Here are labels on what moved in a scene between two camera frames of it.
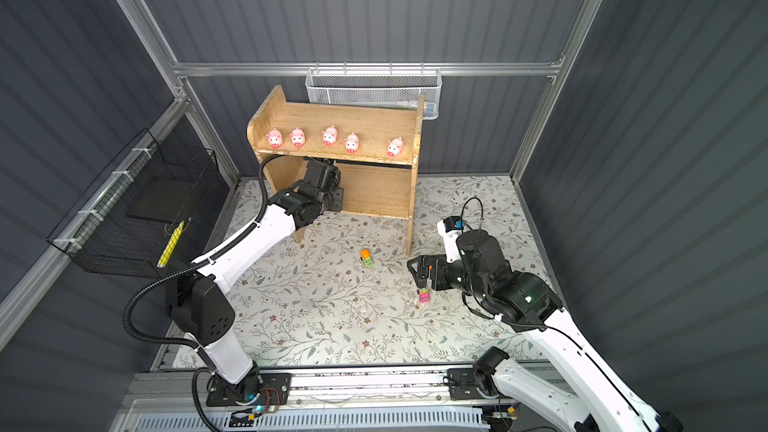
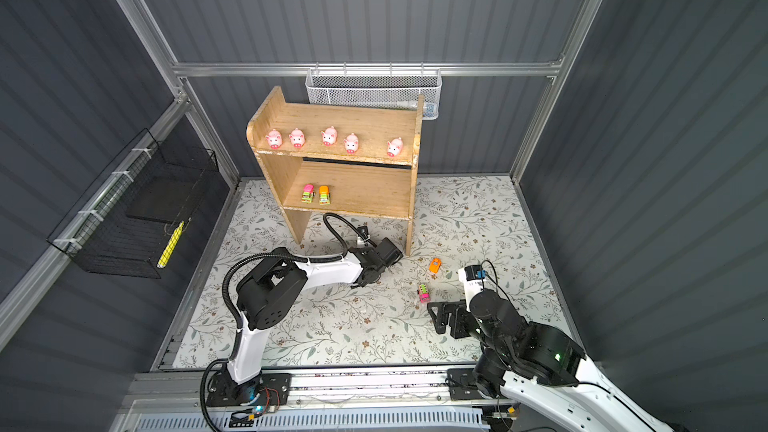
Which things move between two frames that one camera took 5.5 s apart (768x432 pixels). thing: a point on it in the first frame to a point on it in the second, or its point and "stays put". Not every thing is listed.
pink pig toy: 395,147 stays put
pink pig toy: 351,143 stays put
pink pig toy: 297,137 stays put
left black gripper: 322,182 to 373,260
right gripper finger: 419,275 to 441,318
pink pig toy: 275,138 stays put
